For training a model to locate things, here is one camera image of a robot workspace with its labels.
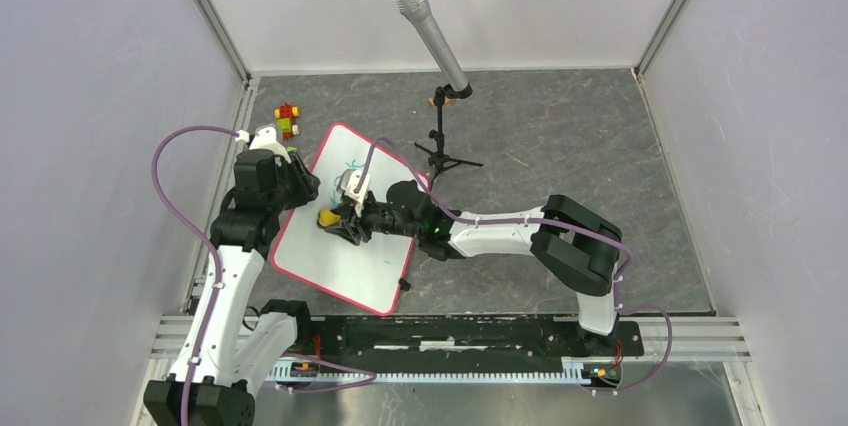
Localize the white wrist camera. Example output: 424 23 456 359
337 169 371 203
234 126 292 164

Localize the colourful toy block pile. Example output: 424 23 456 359
274 103 301 140

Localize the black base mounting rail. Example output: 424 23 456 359
293 314 645 374

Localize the grey microphone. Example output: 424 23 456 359
395 0 483 179

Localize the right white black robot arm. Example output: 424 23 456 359
317 180 631 354

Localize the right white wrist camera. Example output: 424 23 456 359
337 169 371 203

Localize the yellow eraser block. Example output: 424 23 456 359
317 209 342 229

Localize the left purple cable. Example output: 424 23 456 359
150 124 252 426

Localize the pink framed whiteboard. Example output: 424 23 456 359
269 122 415 316

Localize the white slotted cable duct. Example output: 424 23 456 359
259 357 621 388

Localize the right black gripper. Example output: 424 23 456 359
325 193 421 248

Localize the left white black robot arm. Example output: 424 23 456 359
143 148 320 425

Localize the brown wooden block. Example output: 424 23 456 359
428 97 452 109

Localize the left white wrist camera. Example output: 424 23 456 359
234 126 292 164

